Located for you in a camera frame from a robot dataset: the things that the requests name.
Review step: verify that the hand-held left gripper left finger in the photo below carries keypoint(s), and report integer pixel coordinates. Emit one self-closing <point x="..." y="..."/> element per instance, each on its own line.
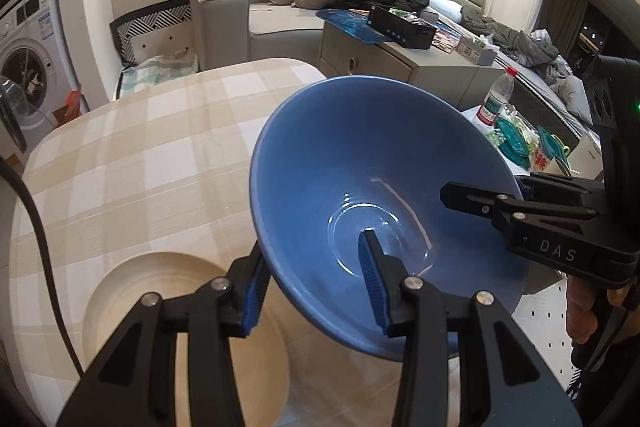
<point x="255" y="292"/>

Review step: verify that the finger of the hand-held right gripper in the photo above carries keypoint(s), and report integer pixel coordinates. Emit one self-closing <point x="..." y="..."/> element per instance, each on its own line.
<point x="550" y="189"/>
<point x="475" y="199"/>

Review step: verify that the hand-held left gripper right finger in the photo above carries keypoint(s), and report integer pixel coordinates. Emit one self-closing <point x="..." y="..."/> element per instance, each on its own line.
<point x="372" y="277"/>

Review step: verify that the blue bowl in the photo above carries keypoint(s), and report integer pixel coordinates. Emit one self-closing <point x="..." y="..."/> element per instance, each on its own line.
<point x="350" y="167"/>

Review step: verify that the cream plate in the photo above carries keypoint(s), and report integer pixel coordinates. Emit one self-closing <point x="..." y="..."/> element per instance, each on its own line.
<point x="150" y="357"/>

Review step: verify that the person's right hand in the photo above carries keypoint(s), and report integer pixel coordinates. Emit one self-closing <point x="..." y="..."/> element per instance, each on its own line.
<point x="582" y="307"/>

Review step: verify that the floral mug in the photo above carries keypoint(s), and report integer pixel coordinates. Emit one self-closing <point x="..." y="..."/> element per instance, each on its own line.
<point x="550" y="164"/>

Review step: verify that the white side table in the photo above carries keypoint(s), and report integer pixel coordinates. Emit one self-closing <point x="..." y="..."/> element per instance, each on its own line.
<point x="582" y="144"/>

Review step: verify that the teal lid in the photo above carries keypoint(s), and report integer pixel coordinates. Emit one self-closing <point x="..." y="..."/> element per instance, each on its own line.
<point x="512" y="142"/>

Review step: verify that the plastic water bottle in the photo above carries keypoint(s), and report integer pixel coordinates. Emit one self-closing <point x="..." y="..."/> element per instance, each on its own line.
<point x="495" y="102"/>

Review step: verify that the tissue box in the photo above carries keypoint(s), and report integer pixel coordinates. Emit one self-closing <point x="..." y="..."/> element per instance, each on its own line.
<point x="475" y="52"/>

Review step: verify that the grey clothes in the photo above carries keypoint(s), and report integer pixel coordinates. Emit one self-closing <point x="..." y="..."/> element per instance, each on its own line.
<point x="510" y="37"/>

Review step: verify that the magazine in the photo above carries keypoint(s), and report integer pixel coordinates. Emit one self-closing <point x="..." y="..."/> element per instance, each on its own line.
<point x="445" y="41"/>

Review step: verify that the beige low cabinet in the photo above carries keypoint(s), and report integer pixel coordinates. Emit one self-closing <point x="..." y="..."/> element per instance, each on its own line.
<point x="380" y="67"/>

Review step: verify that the beige checked tablecloth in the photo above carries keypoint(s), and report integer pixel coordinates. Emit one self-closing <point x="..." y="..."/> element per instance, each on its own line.
<point x="150" y="157"/>

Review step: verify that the black box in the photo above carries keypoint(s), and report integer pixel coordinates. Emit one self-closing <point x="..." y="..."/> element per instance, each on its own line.
<point x="400" y="29"/>

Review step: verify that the green checked cloth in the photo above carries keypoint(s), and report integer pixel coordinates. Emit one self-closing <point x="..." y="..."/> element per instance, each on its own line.
<point x="165" y="69"/>

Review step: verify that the beige sofa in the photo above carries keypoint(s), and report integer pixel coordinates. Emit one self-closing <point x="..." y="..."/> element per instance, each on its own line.
<point x="225" y="22"/>

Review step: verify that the chair with patterned back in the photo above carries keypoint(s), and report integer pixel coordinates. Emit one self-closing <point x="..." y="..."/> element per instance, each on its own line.
<point x="150" y="32"/>

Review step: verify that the white washing machine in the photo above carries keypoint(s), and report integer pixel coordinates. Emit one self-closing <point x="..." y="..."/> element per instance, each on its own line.
<point x="30" y="57"/>

